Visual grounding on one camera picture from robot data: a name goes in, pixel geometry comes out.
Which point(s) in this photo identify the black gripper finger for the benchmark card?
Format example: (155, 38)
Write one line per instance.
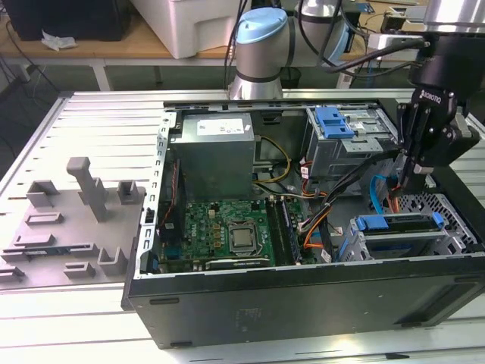
(451, 144)
(411, 129)

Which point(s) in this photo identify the hard disk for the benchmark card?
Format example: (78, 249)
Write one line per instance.
(373, 222)

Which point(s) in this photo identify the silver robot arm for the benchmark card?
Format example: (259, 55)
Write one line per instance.
(261, 49)

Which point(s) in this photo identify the metal disk bay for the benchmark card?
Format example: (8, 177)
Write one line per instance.
(401, 237)

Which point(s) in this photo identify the small black box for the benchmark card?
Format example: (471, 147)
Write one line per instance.
(392, 23)

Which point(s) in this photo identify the blue drive latch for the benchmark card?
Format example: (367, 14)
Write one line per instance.
(333, 123)

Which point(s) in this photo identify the white labelled tag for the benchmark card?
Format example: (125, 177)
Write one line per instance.
(347, 80)

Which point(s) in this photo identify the metal drive cage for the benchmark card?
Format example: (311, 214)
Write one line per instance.
(329, 155)

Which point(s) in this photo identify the black mesh bin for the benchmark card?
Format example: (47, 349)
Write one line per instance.
(291, 77)

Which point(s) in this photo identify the RAM stick in slot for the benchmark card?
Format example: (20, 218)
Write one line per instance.
(291, 231)

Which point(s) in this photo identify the black RAM slot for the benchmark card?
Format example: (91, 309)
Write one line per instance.
(276, 233)

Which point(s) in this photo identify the silver CPU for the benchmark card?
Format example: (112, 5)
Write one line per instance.
(242, 238)

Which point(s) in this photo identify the grey power supply unit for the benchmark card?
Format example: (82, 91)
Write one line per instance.
(212, 163)

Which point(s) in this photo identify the black PC case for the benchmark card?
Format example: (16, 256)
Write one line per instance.
(303, 307)

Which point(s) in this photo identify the black graphics card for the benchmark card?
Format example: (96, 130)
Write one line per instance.
(238, 264)

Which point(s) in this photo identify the green motherboard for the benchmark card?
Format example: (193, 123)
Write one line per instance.
(206, 229)

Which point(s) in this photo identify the white foam box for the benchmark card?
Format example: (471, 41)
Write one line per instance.
(189, 26)

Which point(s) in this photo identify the wooden desk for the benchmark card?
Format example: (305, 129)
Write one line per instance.
(125, 41)

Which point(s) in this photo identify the grey parts rack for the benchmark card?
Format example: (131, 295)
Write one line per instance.
(76, 235)

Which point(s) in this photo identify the large black box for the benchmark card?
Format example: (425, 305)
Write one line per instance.
(76, 19)

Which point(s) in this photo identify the crumpled white paper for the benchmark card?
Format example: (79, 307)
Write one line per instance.
(57, 41)

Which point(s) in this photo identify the RAM stick on rack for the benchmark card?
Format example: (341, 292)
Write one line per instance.
(45, 251)

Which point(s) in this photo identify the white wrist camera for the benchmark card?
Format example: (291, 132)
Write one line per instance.
(382, 41)

